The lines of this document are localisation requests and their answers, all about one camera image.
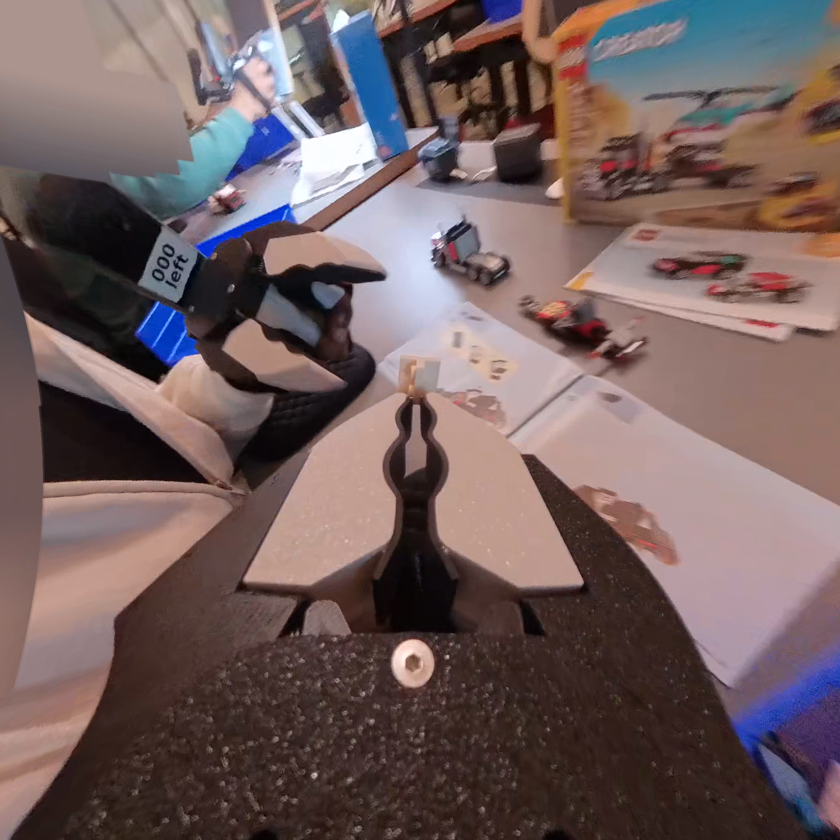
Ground blue plastic bin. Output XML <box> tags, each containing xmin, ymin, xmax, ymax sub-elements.
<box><xmin>734</xmin><ymin>659</ymin><xmax>840</xmax><ymax>840</ymax></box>

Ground dark cube box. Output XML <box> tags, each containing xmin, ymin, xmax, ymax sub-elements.
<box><xmin>492</xmin><ymin>123</ymin><xmax>546</xmax><ymax>185</ymax></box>

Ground lego set box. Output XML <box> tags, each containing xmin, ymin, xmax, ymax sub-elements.
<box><xmin>553</xmin><ymin>0</ymin><xmax>840</xmax><ymax>235</ymax></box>

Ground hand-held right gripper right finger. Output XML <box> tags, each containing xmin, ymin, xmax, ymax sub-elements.
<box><xmin>415</xmin><ymin>392</ymin><xmax>586</xmax><ymax>632</ymax></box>

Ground red and black lego vehicle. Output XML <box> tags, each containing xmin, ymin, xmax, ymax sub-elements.
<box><xmin>517</xmin><ymin>294</ymin><xmax>649</xmax><ymax>363</ymax></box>

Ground open lego instruction booklet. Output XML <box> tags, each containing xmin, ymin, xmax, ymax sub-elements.
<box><xmin>377</xmin><ymin>301</ymin><xmax>840</xmax><ymax>688</ymax></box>

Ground white and blue lego piece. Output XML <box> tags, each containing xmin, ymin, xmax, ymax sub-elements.
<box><xmin>258</xmin><ymin>281</ymin><xmax>347</xmax><ymax>347</ymax></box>

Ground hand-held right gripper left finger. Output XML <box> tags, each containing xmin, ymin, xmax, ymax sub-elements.
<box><xmin>241</xmin><ymin>392</ymin><xmax>421</xmax><ymax>632</ymax></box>

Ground grey lego truck model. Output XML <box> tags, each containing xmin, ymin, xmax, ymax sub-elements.
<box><xmin>429</xmin><ymin>218</ymin><xmax>513</xmax><ymax>287</ymax></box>

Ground black quilted wrist pad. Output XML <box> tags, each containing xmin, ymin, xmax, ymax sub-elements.
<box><xmin>238</xmin><ymin>340</ymin><xmax>379</xmax><ymax>464</ymax></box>

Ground dark blue lego vehicle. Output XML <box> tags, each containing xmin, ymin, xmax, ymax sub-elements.
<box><xmin>417</xmin><ymin>136</ymin><xmax>462</xmax><ymax>182</ymax></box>

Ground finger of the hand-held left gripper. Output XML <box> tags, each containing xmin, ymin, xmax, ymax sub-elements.
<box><xmin>222</xmin><ymin>314</ymin><xmax>350</xmax><ymax>395</ymax></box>
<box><xmin>261</xmin><ymin>230</ymin><xmax>389</xmax><ymax>293</ymax></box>

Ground closed lego instruction booklet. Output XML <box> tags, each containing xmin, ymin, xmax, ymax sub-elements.
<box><xmin>564</xmin><ymin>222</ymin><xmax>840</xmax><ymax>343</ymax></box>

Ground white paper sheets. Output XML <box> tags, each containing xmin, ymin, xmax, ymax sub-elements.
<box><xmin>289</xmin><ymin>123</ymin><xmax>379</xmax><ymax>206</ymax></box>

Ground blue plastic tray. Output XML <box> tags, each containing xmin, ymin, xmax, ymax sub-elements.
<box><xmin>133</xmin><ymin>203</ymin><xmax>298</xmax><ymax>367</ymax></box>

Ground tall blue box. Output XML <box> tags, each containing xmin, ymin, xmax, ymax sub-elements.
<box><xmin>330</xmin><ymin>12</ymin><xmax>412</xmax><ymax>163</ymax></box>

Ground small white lego piece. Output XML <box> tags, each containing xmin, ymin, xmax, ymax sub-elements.
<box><xmin>397</xmin><ymin>354</ymin><xmax>442</xmax><ymax>399</ymax></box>

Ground small blue bin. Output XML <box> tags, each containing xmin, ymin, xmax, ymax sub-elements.
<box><xmin>231</xmin><ymin>113</ymin><xmax>298</xmax><ymax>179</ymax></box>

